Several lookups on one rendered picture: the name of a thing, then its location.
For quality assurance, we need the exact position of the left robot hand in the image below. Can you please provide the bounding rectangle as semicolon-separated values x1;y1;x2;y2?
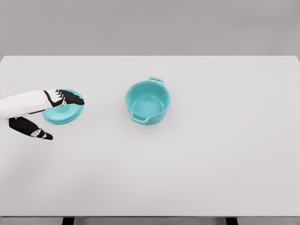
0;89;85;141

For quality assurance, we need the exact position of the teal pot lid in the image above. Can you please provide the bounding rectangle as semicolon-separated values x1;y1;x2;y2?
41;88;85;125

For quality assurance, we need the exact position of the teal pot with handles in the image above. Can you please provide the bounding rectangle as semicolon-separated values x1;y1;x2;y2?
125;76;171;125

